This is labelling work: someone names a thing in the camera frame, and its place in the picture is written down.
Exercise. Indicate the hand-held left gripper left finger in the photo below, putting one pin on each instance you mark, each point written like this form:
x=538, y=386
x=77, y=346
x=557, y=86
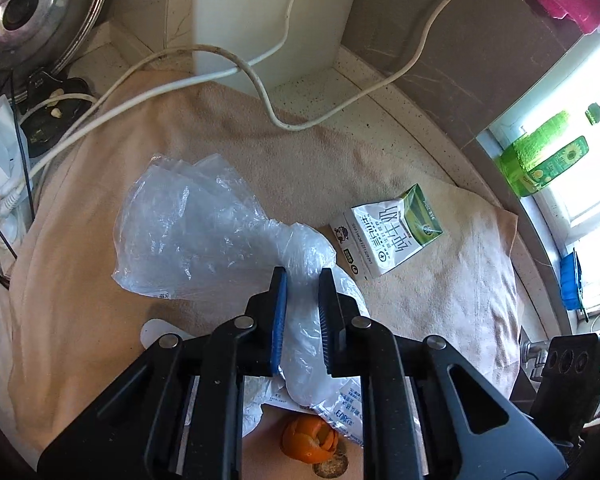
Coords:
x=278, y=312

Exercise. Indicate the green sponge cloth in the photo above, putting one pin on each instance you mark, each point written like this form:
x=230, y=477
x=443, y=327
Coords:
x=535, y=140

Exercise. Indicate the steel pot lid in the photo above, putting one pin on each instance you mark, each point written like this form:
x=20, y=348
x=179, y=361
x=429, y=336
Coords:
x=35, y=5

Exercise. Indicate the white round disc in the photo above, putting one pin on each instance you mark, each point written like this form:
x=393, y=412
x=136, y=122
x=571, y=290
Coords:
x=155, y=332

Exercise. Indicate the brown round scrap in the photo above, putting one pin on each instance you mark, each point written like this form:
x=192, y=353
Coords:
x=331, y=466

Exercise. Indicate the clear plastic bag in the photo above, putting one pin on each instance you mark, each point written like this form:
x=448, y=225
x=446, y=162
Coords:
x=195, y=230

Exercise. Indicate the green and white milk carton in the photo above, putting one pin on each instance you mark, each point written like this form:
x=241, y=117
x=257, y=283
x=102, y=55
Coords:
x=385, y=240

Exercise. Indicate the green bottle with flower label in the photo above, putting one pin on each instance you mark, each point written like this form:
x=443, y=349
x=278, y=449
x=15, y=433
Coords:
x=555, y=162

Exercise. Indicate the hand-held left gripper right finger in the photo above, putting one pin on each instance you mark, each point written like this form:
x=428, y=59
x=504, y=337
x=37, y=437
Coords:
x=325, y=322

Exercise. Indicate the beige cloth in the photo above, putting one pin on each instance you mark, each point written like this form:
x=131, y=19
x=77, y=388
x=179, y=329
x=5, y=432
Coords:
x=405, y=110

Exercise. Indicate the white printed sachet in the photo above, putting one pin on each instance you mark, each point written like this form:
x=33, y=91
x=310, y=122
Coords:
x=347, y=410

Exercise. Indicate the orange peel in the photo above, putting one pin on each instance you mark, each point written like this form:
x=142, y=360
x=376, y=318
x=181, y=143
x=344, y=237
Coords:
x=307, y=437

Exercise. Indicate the silver metal fitting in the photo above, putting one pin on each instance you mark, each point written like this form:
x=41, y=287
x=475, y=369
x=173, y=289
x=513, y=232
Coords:
x=534, y=355

